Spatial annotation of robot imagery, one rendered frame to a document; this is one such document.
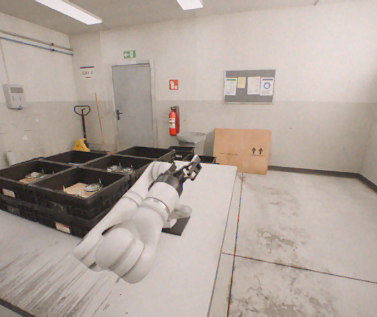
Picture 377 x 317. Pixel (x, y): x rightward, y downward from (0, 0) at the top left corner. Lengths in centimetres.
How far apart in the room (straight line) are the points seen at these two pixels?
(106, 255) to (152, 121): 408
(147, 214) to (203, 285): 45
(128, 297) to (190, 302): 21
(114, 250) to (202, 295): 46
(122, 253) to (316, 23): 410
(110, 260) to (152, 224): 10
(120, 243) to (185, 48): 400
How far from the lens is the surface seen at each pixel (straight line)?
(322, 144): 418
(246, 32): 406
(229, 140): 380
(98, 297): 83
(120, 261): 39
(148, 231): 43
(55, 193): 105
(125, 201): 76
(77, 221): 102
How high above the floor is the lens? 132
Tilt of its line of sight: 17 degrees down
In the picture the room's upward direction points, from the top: straight up
